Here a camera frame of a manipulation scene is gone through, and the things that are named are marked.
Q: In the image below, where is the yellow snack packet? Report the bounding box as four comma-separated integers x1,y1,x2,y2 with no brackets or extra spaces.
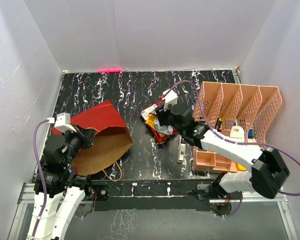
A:
145,113,164,137

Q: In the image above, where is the black silver stapler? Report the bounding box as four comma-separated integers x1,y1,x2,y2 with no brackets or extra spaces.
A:
177,137,187,164

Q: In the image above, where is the aluminium front rail frame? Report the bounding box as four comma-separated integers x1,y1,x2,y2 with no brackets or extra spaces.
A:
7,179,299,240

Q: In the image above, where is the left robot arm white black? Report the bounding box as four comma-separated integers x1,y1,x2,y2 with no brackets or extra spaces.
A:
26,124,97,240

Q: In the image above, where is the pink tape strip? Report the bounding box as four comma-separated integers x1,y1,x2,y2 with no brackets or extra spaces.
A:
97,67,122,73

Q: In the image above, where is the yellow sticky note pad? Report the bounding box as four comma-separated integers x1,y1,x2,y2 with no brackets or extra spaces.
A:
236,163,247,172

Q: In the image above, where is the red cookie snack bag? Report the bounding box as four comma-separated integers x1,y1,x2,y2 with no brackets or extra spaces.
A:
141,100,177,144

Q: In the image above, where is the red brown paper bag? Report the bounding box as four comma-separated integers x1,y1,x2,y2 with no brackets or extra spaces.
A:
52,100,133,176

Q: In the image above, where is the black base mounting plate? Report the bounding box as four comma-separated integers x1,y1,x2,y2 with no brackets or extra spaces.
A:
91,179,211,212

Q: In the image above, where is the blue small box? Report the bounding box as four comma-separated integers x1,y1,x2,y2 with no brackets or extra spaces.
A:
247,126,255,139

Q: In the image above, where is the white lotion bottle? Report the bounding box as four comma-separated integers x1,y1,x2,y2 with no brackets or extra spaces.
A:
229,125,245,139

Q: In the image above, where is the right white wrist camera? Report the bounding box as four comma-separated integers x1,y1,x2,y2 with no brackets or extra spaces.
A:
161,89,178,111

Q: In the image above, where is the peach plastic desk organizer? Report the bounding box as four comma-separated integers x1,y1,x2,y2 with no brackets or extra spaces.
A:
191,81,283,173

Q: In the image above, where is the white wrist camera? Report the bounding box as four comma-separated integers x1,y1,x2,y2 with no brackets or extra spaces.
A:
46,112,77,133
161,89,178,111

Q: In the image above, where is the white wrapper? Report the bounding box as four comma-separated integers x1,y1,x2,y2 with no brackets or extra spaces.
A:
156,125,174,135

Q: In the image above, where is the black yellow marker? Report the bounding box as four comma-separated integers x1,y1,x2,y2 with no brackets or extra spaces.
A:
214,117,223,133

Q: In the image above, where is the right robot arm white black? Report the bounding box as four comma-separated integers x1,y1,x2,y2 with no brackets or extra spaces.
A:
155,104,290,199

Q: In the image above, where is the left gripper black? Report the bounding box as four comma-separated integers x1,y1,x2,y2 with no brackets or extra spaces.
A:
61,122,97,166

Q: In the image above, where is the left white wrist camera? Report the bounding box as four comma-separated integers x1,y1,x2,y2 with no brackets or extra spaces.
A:
46,112,77,133

